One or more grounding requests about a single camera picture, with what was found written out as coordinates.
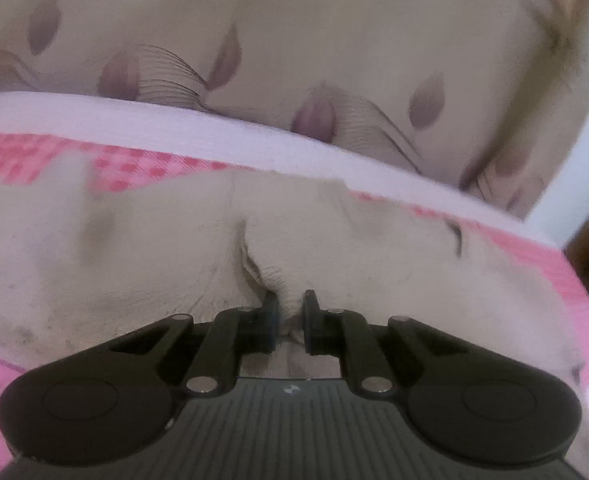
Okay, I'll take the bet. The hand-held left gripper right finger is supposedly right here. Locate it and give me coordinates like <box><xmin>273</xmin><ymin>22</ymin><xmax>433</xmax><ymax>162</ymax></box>
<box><xmin>301</xmin><ymin>289</ymin><xmax>480</xmax><ymax>395</ymax></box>

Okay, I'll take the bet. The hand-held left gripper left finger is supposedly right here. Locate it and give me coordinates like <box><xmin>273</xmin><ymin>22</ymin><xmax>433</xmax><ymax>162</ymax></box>
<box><xmin>99</xmin><ymin>291</ymin><xmax>280</xmax><ymax>396</ymax></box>

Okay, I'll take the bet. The cream small garment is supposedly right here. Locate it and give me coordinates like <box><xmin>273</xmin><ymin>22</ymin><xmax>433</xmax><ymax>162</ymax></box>
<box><xmin>0</xmin><ymin>154</ymin><xmax>589</xmax><ymax>480</ymax></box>

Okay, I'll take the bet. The pink checked bed sheet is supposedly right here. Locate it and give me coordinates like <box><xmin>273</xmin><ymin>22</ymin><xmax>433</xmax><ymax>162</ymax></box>
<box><xmin>0</xmin><ymin>91</ymin><xmax>589</xmax><ymax>480</ymax></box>

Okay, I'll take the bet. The beige leaf-print curtain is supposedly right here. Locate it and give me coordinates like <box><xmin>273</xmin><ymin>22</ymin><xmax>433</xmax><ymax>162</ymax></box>
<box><xmin>0</xmin><ymin>0</ymin><xmax>589</xmax><ymax>221</ymax></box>

